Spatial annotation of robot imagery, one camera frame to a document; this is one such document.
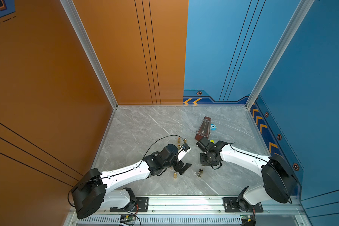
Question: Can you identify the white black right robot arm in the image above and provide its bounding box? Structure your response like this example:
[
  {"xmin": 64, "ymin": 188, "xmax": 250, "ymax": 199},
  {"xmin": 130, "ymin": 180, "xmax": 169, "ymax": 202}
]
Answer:
[{"xmin": 196, "ymin": 137, "xmax": 298, "ymax": 212}]

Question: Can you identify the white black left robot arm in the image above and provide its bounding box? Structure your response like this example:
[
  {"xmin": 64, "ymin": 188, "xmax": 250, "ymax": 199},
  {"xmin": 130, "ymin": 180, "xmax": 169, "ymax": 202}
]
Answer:
[{"xmin": 70, "ymin": 144, "xmax": 191, "ymax": 219}]

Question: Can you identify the black gold square lipstick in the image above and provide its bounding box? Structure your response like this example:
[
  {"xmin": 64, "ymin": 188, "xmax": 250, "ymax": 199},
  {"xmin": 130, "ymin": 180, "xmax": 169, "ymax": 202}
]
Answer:
[{"xmin": 197, "ymin": 169, "xmax": 203, "ymax": 178}]

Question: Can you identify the dark red wooden metronome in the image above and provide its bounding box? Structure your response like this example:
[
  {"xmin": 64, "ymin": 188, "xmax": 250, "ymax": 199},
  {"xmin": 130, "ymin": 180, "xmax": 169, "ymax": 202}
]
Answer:
[{"xmin": 195, "ymin": 116, "xmax": 211, "ymax": 141}]

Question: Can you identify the green circuit board right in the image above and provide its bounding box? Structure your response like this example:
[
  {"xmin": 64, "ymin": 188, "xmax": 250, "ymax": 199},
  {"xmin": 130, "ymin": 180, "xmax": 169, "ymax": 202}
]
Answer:
[{"xmin": 240, "ymin": 215, "xmax": 256, "ymax": 226}]

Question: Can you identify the green circuit board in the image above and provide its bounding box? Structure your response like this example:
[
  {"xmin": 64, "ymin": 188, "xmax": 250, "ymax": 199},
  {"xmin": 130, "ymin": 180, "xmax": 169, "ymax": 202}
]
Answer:
[
  {"xmin": 240, "ymin": 215, "xmax": 256, "ymax": 226},
  {"xmin": 119, "ymin": 215, "xmax": 137, "ymax": 226}
]

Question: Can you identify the green circuit board left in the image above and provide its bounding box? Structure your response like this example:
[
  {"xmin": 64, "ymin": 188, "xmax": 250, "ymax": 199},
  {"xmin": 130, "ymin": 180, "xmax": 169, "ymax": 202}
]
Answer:
[{"xmin": 119, "ymin": 215, "xmax": 137, "ymax": 226}]

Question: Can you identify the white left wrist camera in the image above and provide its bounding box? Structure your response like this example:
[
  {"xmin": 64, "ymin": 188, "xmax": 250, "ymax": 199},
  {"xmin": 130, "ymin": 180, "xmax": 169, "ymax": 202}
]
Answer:
[{"xmin": 177, "ymin": 143, "xmax": 191, "ymax": 162}]

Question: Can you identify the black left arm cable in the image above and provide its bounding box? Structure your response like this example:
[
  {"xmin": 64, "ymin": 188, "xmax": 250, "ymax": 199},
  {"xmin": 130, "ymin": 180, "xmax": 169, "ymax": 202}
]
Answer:
[{"xmin": 138, "ymin": 135, "xmax": 185, "ymax": 167}]

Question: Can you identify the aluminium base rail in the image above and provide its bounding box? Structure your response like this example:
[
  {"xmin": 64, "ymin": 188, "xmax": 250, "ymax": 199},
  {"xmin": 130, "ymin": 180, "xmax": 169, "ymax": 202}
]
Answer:
[{"xmin": 73, "ymin": 194, "xmax": 306, "ymax": 216}]

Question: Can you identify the aluminium corner post right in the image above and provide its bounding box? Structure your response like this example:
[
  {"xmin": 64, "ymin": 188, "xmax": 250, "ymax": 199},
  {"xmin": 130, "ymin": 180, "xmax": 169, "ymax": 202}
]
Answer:
[{"xmin": 245, "ymin": 0, "xmax": 314, "ymax": 111}]

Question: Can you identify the aluminium corner post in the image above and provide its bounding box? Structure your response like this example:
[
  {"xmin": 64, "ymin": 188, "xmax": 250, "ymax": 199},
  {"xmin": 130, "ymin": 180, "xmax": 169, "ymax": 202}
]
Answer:
[
  {"xmin": 60, "ymin": 0, "xmax": 118, "ymax": 110},
  {"xmin": 245, "ymin": 0, "xmax": 314, "ymax": 111}
]

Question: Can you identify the aluminium corner post left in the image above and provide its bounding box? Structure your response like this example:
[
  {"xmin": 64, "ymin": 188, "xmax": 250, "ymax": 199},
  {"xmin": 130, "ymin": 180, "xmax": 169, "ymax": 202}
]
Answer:
[{"xmin": 60, "ymin": 0, "xmax": 118, "ymax": 110}]

